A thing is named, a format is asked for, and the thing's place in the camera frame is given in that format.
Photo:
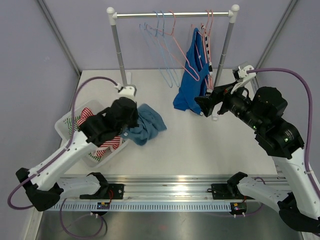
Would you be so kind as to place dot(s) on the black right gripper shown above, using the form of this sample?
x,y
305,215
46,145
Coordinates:
x,y
221,93

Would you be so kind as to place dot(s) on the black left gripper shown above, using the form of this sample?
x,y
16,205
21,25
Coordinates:
x,y
135,123

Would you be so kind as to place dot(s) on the grey-blue tank top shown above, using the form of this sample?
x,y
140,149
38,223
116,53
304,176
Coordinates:
x,y
150,124

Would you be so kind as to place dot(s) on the red striped tank top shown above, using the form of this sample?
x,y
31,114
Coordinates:
x,y
111,145

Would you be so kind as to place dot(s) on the green striped tank top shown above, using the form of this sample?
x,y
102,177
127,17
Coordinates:
x,y
77,122

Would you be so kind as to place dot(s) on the light blue hanger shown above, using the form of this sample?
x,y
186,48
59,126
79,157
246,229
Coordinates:
x,y
156,54
163,44

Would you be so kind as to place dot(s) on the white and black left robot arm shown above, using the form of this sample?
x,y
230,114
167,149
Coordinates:
x,y
91,135

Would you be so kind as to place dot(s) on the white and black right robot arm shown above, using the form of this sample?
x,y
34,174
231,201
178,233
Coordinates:
x,y
300,208

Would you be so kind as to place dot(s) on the bright blue tank top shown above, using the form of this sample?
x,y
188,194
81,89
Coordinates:
x,y
193,83

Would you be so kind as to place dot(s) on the black and white striped top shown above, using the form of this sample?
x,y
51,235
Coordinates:
x,y
207,50

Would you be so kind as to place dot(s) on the white plastic basket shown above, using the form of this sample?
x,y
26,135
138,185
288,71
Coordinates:
x,y
61,129

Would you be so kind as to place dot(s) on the silver and white clothes rack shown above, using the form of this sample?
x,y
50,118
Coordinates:
x,y
113,16

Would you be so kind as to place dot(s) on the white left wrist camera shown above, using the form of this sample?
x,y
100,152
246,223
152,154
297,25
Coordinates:
x,y
127,91

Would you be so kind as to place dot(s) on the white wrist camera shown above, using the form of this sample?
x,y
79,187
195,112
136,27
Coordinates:
x,y
127,91
241,76

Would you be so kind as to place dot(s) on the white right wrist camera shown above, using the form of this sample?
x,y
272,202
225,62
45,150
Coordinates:
x,y
241,76

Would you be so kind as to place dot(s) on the aluminium mounting rail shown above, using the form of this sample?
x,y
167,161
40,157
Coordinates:
x,y
154,188

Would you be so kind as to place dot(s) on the white slotted cable duct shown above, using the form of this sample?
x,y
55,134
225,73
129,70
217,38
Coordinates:
x,y
142,206

